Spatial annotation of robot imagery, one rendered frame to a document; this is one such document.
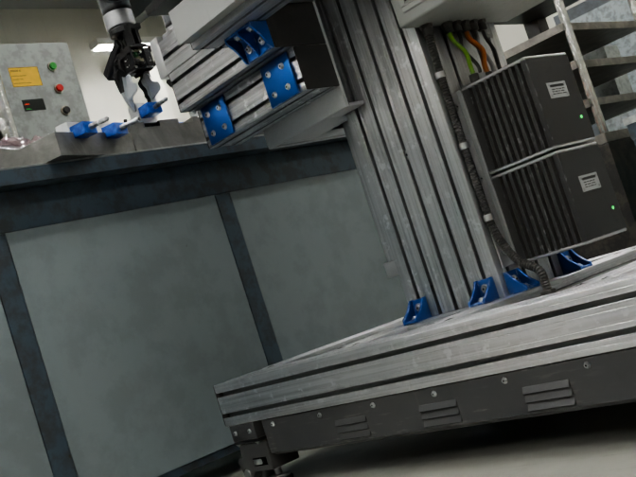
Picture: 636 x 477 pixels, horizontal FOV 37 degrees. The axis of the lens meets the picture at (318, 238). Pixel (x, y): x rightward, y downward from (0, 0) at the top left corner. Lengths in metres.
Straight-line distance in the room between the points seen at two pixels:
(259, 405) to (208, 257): 0.58
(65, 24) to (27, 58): 7.72
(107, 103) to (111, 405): 8.93
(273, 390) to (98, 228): 0.62
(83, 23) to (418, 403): 9.91
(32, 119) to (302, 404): 1.80
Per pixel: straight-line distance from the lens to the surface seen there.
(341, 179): 2.80
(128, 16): 2.51
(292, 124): 2.06
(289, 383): 1.85
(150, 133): 2.45
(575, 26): 6.41
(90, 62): 11.09
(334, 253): 2.69
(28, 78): 3.41
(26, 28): 10.89
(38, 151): 2.21
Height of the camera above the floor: 0.32
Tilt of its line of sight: 4 degrees up
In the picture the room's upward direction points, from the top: 18 degrees counter-clockwise
